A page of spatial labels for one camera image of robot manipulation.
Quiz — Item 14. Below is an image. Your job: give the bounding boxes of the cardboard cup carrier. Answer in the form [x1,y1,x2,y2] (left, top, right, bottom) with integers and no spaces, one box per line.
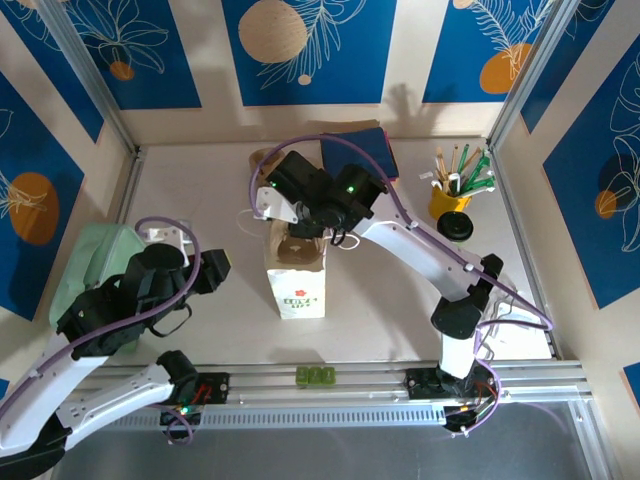
[272,224,329,274]

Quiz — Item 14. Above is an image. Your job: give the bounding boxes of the dark blue paper napkins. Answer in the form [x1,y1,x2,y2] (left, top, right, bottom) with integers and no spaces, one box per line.
[319,127,400,180]

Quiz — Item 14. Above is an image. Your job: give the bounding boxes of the white paper takeout bag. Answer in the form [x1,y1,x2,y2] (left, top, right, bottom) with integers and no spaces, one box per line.
[237,207,361,321]

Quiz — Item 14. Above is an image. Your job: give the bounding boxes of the stack of black cup lids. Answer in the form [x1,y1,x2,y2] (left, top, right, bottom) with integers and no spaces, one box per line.
[435,210,474,245]

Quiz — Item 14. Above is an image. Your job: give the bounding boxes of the mint green zip bag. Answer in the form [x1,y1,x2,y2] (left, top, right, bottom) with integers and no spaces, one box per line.
[49,222,154,355]

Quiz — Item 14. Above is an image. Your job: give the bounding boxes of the stack of cardboard cup carriers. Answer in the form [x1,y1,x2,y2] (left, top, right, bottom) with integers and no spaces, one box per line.
[248,148,276,176]

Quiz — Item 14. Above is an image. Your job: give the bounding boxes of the yellow holder cup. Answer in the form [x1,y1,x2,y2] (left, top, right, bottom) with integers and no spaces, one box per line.
[429,182,473,220]

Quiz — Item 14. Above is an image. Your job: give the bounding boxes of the white wrapped straw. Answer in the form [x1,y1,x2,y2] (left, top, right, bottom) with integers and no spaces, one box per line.
[432,172,464,195]

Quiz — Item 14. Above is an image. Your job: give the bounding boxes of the green button block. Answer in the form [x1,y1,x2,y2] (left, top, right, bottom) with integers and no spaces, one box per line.
[295,365,336,390]

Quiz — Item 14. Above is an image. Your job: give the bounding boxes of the grey metal sheet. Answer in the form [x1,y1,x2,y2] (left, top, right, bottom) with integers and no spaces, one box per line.
[29,399,619,480]

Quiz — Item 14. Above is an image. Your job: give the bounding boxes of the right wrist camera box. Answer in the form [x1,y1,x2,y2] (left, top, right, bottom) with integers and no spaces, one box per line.
[256,184,300,222]

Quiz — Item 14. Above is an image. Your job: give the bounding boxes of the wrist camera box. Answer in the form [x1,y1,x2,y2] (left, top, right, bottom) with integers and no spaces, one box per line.
[141,218,195,269]
[256,184,300,222]

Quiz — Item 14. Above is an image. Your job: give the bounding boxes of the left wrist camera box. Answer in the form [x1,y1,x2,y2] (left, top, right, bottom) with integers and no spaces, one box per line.
[141,218,195,269]

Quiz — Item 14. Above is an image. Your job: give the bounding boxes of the aluminium side rail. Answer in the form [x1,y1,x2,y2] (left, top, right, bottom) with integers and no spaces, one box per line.
[115,143,149,227]
[491,143,565,360]

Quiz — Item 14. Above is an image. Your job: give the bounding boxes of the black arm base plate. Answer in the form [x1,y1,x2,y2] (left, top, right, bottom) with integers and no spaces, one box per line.
[138,372,231,407]
[402,367,501,401]

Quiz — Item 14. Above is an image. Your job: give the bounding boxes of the grey slotted cable duct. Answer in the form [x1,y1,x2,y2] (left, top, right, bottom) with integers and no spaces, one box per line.
[63,403,449,432]

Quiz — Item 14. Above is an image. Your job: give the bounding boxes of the aluminium frame rails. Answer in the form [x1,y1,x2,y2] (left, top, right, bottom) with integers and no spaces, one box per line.
[42,358,594,415]

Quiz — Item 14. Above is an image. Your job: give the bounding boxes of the aluminium frame post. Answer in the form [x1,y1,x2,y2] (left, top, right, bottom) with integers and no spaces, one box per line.
[37,0,147,157]
[487,0,576,151]

